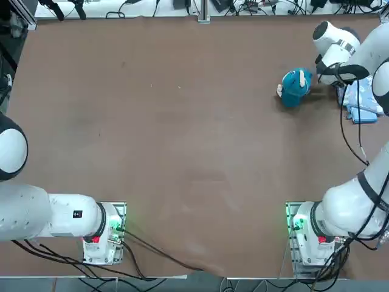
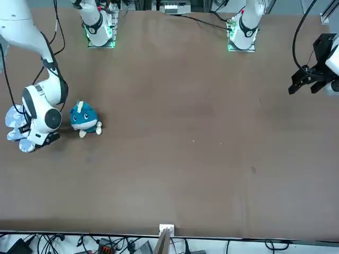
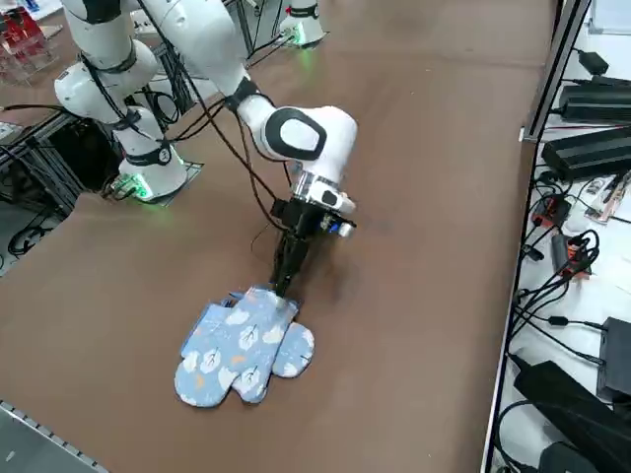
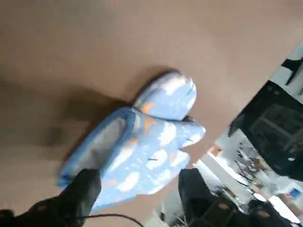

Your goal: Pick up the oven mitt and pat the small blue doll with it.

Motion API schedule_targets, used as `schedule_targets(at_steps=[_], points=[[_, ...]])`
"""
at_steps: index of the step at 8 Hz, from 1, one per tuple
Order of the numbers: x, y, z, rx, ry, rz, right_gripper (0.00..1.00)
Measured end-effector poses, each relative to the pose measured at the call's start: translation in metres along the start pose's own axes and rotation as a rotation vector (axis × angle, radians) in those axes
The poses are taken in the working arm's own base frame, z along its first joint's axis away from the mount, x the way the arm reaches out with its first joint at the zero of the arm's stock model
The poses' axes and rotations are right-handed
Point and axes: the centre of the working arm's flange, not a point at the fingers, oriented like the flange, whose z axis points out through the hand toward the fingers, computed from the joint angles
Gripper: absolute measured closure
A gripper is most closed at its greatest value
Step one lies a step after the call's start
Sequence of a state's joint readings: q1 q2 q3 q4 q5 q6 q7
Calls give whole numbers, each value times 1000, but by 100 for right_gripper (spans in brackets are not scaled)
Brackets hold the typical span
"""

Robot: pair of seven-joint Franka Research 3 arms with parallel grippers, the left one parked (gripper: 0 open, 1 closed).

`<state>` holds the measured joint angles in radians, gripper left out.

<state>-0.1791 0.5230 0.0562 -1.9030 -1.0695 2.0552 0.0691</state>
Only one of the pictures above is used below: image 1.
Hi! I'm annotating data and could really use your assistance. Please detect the small blue plush doll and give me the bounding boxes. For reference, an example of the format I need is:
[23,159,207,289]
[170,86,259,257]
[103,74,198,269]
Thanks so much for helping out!
[275,68,314,108]

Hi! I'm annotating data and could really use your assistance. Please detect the blue patterned oven mitt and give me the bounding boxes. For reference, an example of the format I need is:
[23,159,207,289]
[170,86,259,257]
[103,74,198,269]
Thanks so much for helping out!
[336,75,384,124]

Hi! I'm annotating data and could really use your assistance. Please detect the dark power adapter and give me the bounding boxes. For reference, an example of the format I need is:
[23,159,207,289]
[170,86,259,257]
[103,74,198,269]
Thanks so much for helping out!
[212,0,235,13]

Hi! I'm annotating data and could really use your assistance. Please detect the black hub with red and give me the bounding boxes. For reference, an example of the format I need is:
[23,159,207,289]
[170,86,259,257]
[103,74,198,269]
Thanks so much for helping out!
[243,0,265,13]

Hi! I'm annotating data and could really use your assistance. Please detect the black tripod leg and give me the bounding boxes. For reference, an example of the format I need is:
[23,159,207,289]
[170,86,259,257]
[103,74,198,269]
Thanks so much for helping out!
[39,0,65,21]
[71,0,88,21]

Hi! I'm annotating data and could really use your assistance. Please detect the black power brick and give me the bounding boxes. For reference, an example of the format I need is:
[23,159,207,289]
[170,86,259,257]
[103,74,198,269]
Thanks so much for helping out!
[329,0,375,7]

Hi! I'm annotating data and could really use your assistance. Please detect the black cable across table edge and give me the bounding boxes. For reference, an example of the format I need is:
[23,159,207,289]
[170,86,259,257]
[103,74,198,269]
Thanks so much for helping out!
[121,229,205,272]

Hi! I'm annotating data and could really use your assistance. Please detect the black left arm base cables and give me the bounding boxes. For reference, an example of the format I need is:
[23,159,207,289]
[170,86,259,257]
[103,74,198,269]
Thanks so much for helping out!
[11,239,159,280]

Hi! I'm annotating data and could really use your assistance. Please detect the black arm base cables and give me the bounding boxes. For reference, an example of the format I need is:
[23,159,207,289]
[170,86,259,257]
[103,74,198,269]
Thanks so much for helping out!
[309,240,353,285]
[11,239,159,280]

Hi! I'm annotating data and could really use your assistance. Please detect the black right arm base cables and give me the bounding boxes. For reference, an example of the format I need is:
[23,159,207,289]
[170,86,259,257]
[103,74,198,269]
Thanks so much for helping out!
[309,240,353,285]

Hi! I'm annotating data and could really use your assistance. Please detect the black metal frame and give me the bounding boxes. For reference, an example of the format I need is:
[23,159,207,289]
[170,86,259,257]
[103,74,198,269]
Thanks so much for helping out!
[0,23,30,92]

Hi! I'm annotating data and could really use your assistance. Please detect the aluminium frame extrusion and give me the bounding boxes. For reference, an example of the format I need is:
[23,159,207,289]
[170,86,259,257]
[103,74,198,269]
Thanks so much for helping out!
[5,0,38,31]

